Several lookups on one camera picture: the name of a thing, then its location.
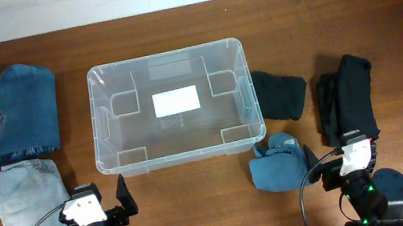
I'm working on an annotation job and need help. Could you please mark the blue cloth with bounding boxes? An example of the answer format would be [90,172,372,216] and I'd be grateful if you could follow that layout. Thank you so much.
[248,132,309,192]

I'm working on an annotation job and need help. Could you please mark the small black cloth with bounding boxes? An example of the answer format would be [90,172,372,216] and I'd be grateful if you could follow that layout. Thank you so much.
[252,71,307,121]

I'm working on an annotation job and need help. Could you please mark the large black garment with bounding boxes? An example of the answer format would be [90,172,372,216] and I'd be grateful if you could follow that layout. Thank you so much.
[316,54,380,147]

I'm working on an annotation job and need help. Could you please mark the light blue jeans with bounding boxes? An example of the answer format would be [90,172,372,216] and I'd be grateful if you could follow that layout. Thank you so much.
[0,159,70,226]

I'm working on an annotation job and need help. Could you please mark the clear plastic storage bin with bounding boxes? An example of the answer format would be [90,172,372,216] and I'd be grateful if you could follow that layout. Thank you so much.
[87,38,267,177]

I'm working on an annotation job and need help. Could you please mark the dark blue jeans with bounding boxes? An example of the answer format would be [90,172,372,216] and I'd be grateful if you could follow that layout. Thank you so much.
[0,64,61,166]

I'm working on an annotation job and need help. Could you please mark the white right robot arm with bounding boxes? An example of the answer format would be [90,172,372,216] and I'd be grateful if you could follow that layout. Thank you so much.
[304,131,403,226]

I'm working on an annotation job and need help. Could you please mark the white label in bin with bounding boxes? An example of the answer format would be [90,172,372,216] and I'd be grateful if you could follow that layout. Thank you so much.
[152,85,200,118]

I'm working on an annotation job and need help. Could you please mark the right black camera cable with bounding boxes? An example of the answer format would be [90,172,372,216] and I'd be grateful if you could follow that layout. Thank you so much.
[292,146,357,226]

